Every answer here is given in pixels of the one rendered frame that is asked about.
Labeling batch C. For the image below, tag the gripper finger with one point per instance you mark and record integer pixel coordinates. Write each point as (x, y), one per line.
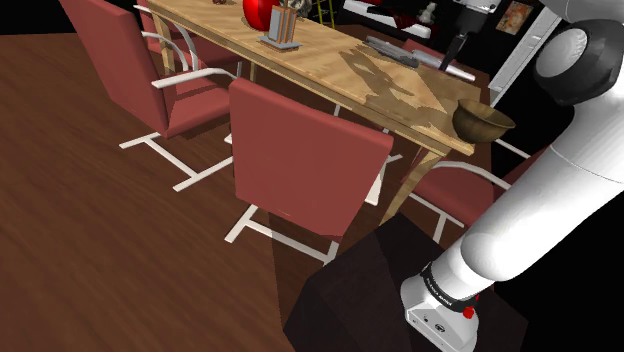
(453, 52)

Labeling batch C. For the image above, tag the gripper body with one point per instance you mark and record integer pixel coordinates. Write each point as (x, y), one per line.
(470, 22)

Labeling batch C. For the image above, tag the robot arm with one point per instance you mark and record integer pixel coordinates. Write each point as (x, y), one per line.
(536, 204)

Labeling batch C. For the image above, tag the silver long tool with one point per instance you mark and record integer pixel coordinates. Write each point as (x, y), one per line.
(456, 70)

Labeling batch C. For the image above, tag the white and red sofa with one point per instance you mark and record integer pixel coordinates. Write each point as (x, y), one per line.
(390, 19)

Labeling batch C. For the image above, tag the brown bowl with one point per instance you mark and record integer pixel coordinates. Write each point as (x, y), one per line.
(475, 126)

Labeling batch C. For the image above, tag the wooden dining table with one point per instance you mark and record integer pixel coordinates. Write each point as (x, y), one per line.
(331, 63)

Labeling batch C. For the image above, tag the grey figure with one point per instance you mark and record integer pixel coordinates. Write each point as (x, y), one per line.
(303, 7)

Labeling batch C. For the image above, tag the grey and brown holder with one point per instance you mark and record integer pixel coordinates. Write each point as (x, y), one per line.
(281, 28)

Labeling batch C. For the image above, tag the red round vase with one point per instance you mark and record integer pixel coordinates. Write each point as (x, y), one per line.
(257, 13)

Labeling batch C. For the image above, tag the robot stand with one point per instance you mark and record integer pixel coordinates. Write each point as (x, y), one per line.
(351, 302)

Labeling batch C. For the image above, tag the framed wall picture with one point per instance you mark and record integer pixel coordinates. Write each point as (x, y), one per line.
(514, 17)

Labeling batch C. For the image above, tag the white door frame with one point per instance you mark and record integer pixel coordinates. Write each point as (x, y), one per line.
(524, 53)

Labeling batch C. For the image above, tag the red chair with white frame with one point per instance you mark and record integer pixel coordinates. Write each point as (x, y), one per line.
(126, 68)
(214, 52)
(453, 191)
(297, 161)

